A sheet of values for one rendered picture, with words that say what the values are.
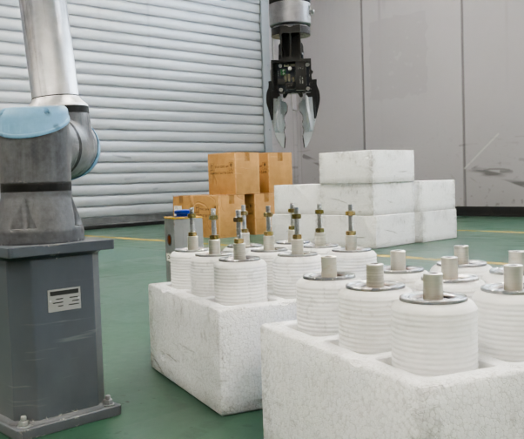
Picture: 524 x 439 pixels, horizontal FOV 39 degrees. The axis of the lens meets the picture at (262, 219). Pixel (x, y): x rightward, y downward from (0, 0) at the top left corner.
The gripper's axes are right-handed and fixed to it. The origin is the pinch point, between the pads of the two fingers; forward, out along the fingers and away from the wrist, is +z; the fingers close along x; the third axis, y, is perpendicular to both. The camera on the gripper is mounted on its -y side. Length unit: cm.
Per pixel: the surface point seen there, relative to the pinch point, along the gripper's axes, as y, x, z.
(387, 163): -278, 44, -1
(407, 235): -292, 56, 41
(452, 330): 58, 18, 24
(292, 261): 5.2, -0.9, 21.9
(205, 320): 12.1, -15.9, 30.9
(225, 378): 16.6, -12.3, 39.9
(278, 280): 3.9, -3.5, 25.5
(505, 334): 52, 25, 26
